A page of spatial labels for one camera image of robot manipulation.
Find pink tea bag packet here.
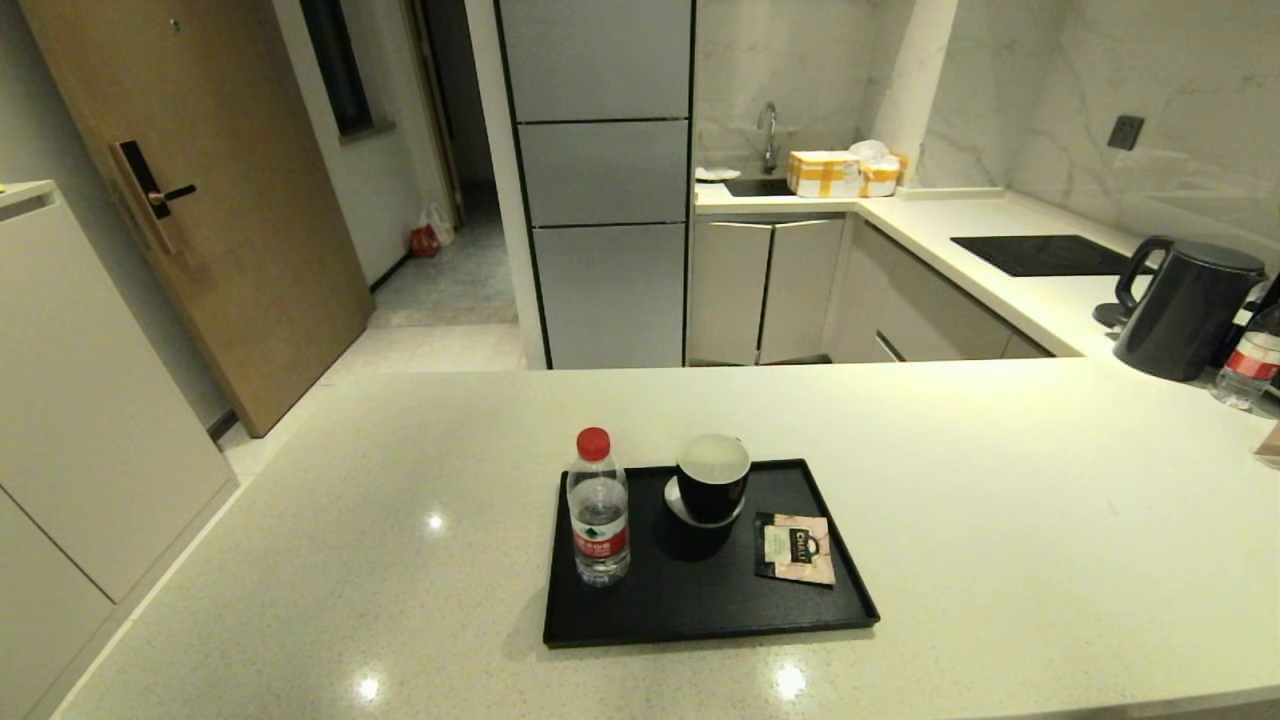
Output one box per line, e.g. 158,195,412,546
754,512,837,587

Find black rectangular serving tray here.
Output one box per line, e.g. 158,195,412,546
543,459,881,648

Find clear red-label water bottle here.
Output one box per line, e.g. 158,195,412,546
1212,300,1280,412
566,427,632,588

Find black electric kettle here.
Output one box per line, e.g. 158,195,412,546
1113,236,1268,382

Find black cup white inside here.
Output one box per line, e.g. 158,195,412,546
676,433,752,526

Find grey cabinet door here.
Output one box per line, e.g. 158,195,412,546
688,217,773,366
757,217,846,364

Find white storage cabinet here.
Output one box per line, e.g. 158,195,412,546
0,180,241,720

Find grey counter drawer unit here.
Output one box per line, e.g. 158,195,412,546
825,218,1053,364

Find chrome sink faucet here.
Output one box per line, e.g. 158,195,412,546
756,101,781,175

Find black door lock handle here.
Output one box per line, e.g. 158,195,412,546
108,139,198,256

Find small yellow-taped cardboard box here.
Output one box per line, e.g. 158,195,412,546
858,153,909,197

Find white saucer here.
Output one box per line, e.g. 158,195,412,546
664,474,746,528

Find tall grey refrigerator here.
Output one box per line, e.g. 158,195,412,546
493,0,698,371

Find black induction cooktop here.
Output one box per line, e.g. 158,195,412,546
950,234,1151,278

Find large yellow-taped cardboard box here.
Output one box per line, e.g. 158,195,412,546
787,150,863,198

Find brown wooden door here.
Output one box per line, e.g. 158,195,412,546
18,0,375,439

